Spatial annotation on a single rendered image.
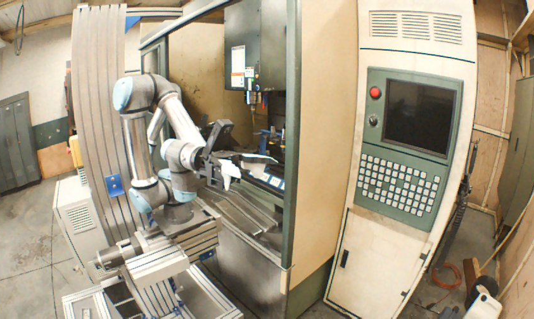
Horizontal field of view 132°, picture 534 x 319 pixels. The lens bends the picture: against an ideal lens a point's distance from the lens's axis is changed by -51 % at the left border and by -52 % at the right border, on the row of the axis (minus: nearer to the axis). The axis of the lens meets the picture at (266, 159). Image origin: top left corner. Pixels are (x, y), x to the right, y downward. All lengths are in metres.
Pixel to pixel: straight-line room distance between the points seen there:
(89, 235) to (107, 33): 0.88
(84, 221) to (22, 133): 4.66
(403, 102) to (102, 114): 1.26
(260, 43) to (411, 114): 1.07
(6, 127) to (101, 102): 4.78
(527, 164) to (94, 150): 3.17
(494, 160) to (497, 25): 2.01
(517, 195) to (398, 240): 1.76
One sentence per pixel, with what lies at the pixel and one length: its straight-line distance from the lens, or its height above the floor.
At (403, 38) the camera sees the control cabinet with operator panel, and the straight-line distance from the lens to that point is 1.13.
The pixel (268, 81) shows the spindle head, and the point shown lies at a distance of 1.72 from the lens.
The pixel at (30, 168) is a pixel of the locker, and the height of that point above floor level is 0.41.
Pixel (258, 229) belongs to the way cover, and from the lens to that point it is 1.61.
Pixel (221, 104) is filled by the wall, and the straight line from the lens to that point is 3.07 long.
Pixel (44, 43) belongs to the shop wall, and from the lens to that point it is 6.18.
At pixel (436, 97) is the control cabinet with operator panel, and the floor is 1.62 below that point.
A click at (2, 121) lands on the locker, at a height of 1.55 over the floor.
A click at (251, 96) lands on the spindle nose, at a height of 1.47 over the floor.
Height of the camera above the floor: 1.66
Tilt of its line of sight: 20 degrees down
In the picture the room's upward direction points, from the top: straight up
